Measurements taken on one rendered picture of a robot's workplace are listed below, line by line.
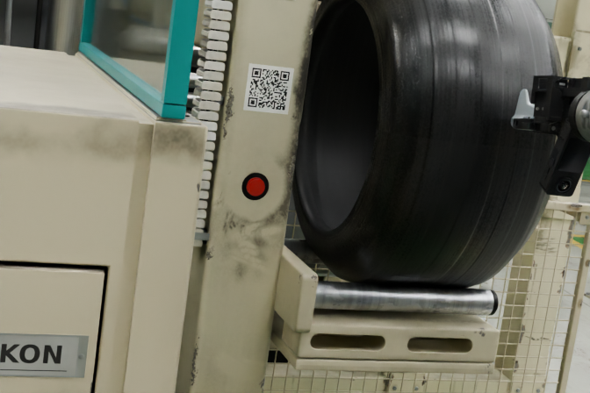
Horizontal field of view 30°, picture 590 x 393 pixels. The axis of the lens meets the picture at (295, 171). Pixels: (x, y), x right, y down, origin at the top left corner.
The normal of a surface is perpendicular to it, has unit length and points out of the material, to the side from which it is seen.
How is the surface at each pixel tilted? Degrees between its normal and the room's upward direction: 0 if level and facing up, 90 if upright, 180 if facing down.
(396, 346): 90
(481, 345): 90
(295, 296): 90
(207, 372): 90
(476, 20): 47
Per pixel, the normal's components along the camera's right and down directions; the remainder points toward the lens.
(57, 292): 0.30, 0.20
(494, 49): 0.33, -0.34
